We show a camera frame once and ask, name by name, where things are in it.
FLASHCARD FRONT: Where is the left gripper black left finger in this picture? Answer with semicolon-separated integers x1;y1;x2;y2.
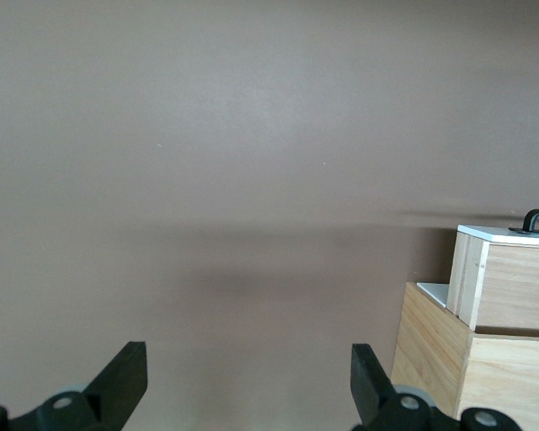
0;340;148;431

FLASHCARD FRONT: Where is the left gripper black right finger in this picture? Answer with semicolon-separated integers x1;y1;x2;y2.
349;343;521;431

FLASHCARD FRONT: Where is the wooden drawer with white front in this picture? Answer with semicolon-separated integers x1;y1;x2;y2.
446;223;539;339

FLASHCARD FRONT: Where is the black metal drawer handle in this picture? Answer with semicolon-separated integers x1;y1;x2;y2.
509;207;539;235

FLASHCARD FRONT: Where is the light wooden drawer cabinet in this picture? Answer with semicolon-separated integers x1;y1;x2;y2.
391;281;539;431

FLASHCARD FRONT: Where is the brown table cover cloth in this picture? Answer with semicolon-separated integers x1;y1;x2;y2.
0;0;539;431

